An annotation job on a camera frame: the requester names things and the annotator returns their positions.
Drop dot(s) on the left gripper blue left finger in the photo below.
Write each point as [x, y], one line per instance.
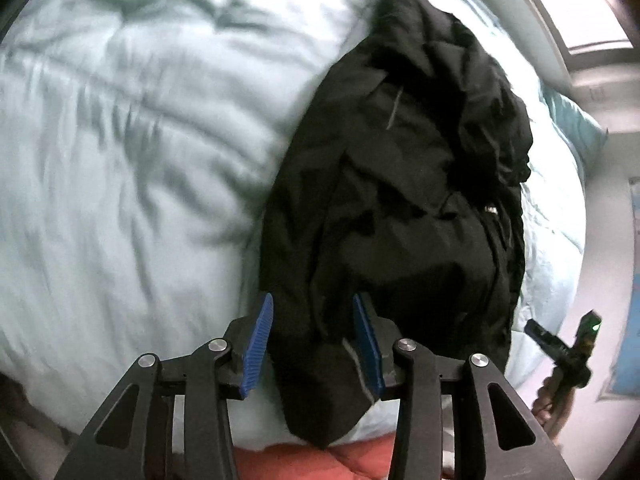
[257, 330]

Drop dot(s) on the right hand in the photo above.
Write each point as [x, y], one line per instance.
[553, 405]

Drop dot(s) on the red-orange bed sheet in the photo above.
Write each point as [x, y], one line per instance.
[362, 460]

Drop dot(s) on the black garment with white lettering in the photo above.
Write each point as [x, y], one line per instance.
[402, 182]

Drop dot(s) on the teal pillow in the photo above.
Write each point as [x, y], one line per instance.
[581, 132]

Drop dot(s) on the light teal quilted duvet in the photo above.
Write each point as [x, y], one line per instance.
[139, 142]

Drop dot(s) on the window with dark frame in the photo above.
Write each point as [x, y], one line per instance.
[591, 33]

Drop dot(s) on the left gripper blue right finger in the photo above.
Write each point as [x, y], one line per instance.
[366, 346]

